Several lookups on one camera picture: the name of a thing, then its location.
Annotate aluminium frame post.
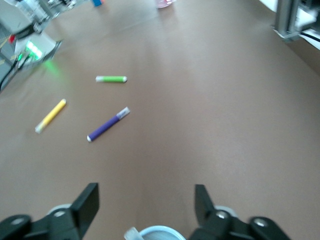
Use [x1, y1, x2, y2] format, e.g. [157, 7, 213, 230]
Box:
[271, 0, 320, 43]

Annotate blue highlighter marker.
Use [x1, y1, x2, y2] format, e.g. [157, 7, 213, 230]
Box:
[123, 226, 144, 240]

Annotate green highlighter marker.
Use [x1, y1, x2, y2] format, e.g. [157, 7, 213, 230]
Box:
[95, 75, 128, 84]

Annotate yellow highlighter marker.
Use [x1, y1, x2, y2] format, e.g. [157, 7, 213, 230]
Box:
[34, 98, 67, 134]

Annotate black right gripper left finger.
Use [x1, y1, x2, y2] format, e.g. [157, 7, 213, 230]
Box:
[0, 182, 101, 240]

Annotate black cable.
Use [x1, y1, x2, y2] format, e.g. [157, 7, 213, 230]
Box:
[0, 55, 24, 91]

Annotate white cup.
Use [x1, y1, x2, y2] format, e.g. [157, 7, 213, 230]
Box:
[138, 225, 187, 240]

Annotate purple highlighter marker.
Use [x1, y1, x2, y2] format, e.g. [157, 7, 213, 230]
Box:
[86, 106, 131, 143]

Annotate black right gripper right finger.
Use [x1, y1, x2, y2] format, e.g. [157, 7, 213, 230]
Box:
[187, 184, 292, 240]

